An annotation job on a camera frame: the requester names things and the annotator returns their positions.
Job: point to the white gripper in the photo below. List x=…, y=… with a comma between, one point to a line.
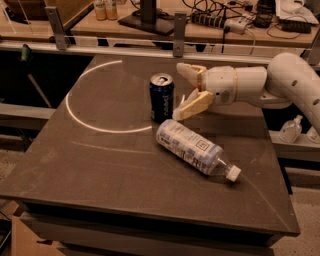
x=219, y=84

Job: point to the blue pepsi can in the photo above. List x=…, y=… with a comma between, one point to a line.
x=161, y=89

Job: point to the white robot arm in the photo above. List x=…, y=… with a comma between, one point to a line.
x=288, y=79

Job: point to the clear plastic water bottle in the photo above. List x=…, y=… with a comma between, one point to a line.
x=199, y=152

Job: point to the black power strip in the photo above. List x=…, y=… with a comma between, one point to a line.
x=208, y=20

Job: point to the white power adapter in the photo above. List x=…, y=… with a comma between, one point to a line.
x=236, y=26

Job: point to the black monitor stand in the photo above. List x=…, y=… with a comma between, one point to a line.
x=146, y=20

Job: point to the hand sanitizer bottle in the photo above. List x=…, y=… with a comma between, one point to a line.
x=291, y=130

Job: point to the right small juice bottle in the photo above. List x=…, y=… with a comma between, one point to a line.
x=111, y=9

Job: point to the small juice bottle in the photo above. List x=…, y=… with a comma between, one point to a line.
x=111, y=9
x=100, y=11

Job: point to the black keyboard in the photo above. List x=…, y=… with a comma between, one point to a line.
x=295, y=26

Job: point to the left small juice bottle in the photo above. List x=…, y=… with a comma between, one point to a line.
x=100, y=11

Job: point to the middle metal bracket post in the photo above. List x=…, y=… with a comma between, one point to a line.
x=179, y=34

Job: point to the metal bracket post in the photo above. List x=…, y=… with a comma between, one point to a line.
x=61, y=40
x=179, y=34

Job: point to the left metal bracket post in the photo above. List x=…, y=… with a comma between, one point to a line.
x=61, y=40

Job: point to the green handled tool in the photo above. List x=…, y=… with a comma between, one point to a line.
x=25, y=58

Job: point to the aluminium frame rail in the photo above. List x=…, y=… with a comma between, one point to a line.
x=78, y=50

